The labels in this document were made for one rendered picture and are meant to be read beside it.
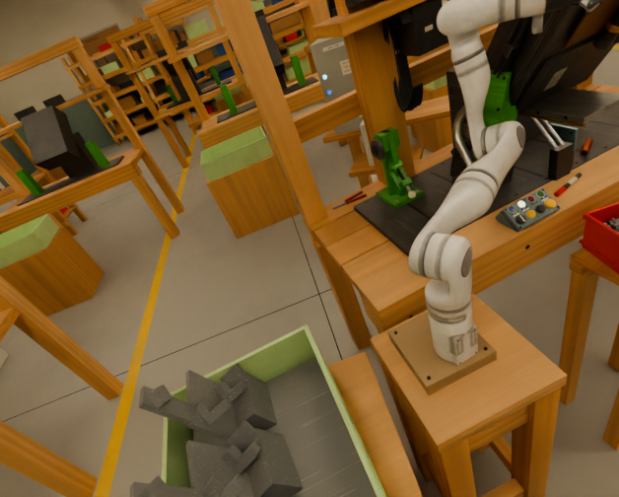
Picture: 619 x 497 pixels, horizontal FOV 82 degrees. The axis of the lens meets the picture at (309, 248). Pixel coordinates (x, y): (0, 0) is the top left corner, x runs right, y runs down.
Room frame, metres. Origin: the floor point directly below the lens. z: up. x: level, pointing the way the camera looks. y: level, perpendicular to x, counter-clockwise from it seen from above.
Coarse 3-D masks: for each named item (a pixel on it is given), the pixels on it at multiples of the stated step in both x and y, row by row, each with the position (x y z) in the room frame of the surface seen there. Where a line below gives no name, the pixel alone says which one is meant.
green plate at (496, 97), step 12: (492, 72) 1.06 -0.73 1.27; (504, 72) 1.02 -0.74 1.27; (492, 84) 1.05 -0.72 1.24; (504, 84) 1.01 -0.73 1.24; (492, 96) 1.04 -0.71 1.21; (504, 96) 1.00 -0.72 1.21; (492, 108) 1.03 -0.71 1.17; (504, 108) 1.00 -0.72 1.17; (492, 120) 1.02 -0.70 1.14; (504, 120) 1.01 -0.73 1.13
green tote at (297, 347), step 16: (288, 336) 0.67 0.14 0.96; (304, 336) 0.67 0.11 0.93; (256, 352) 0.66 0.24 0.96; (272, 352) 0.67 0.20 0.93; (288, 352) 0.67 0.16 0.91; (304, 352) 0.67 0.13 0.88; (224, 368) 0.66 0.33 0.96; (256, 368) 0.66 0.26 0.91; (272, 368) 0.66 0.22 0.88; (288, 368) 0.67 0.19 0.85; (336, 400) 0.44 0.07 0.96; (176, 432) 0.56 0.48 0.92; (192, 432) 0.60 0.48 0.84; (352, 432) 0.37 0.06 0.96; (176, 448) 0.52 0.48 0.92; (176, 464) 0.48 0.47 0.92; (368, 464) 0.30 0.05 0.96; (176, 480) 0.44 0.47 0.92; (384, 496) 0.29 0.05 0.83
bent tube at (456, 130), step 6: (462, 108) 1.12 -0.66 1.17; (456, 114) 1.15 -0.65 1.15; (462, 114) 1.12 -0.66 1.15; (456, 120) 1.14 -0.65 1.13; (462, 120) 1.13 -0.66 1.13; (456, 126) 1.14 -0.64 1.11; (456, 132) 1.14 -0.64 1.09; (456, 138) 1.13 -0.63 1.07; (462, 138) 1.12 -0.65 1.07; (456, 144) 1.12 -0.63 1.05; (462, 144) 1.10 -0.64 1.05; (462, 150) 1.09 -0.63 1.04; (468, 150) 1.09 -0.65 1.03; (462, 156) 1.08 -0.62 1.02; (468, 156) 1.07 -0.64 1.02; (468, 162) 1.05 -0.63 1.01
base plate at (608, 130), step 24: (600, 120) 1.13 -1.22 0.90; (528, 144) 1.18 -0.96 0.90; (600, 144) 1.00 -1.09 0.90; (432, 168) 1.30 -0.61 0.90; (528, 168) 1.03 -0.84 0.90; (432, 192) 1.13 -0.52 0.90; (504, 192) 0.96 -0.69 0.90; (528, 192) 0.91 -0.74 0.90; (384, 216) 1.11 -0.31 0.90; (408, 216) 1.05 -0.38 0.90; (432, 216) 0.99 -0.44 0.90; (408, 240) 0.92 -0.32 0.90
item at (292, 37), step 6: (264, 6) 10.38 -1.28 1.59; (312, 18) 10.30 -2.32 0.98; (300, 30) 10.77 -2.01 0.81; (288, 36) 10.38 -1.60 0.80; (294, 36) 10.38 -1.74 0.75; (300, 36) 10.37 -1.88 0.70; (276, 42) 10.40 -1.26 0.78; (282, 42) 10.40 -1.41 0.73; (288, 42) 10.32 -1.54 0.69; (294, 42) 10.27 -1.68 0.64; (282, 48) 10.28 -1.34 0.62
